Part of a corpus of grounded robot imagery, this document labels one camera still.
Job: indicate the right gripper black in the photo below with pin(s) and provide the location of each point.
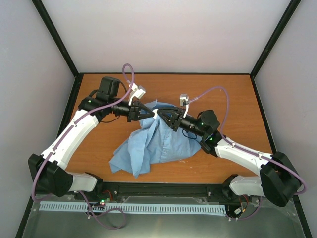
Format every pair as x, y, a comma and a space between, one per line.
179, 113

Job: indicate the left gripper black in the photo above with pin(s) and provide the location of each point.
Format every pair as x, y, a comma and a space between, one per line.
133, 112

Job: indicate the light blue shirt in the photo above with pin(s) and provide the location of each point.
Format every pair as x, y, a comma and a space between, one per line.
154, 142

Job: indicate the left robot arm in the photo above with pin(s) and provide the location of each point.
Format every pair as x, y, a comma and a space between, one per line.
48, 170

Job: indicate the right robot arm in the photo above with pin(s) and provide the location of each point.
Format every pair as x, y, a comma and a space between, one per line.
274, 178

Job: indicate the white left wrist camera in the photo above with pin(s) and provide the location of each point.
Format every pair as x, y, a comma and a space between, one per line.
136, 92

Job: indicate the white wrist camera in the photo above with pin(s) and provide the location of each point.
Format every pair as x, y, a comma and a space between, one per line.
136, 92
184, 102

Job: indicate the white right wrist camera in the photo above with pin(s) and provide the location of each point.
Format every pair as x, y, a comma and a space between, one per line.
184, 102

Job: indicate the light blue slotted cable duct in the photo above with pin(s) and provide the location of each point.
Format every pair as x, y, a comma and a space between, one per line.
131, 208

